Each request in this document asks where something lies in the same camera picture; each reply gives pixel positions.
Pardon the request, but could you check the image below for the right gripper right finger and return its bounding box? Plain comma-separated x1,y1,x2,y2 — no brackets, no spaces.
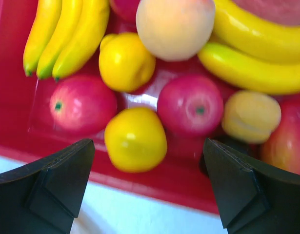
203,138,300,234

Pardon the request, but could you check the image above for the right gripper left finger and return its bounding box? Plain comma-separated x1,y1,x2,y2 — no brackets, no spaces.
0,139,95,234

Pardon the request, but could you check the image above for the red yellow mango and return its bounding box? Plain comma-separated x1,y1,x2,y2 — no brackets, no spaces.
260,100,300,175

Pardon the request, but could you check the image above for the yellow pear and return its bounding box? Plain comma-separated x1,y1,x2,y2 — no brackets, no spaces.
104,107,167,173

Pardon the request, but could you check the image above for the yellow lemon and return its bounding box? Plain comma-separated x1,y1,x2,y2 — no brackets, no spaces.
99,32,156,93

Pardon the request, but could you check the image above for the pale orange peach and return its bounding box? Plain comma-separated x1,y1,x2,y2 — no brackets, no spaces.
136,0,216,61

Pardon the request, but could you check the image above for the dark purple plum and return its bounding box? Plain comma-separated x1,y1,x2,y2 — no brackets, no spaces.
199,135,257,177

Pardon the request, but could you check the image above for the red plastic tray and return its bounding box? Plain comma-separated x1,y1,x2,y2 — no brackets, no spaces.
0,0,218,214

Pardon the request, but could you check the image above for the right yellow banana bunch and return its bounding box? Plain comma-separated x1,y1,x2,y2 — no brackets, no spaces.
198,0,300,95

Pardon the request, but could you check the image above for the yellow banana bunch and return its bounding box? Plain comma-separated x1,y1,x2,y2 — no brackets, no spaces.
198,0,300,95
23,0,110,80

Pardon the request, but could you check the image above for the left yellow banana bunch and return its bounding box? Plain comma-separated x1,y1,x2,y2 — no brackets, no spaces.
23,0,110,80

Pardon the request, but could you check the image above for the watermelon slice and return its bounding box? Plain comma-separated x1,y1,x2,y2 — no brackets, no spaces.
234,0,300,26

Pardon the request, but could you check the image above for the dark red apple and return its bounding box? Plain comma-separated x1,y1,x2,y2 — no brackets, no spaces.
109,0,140,24

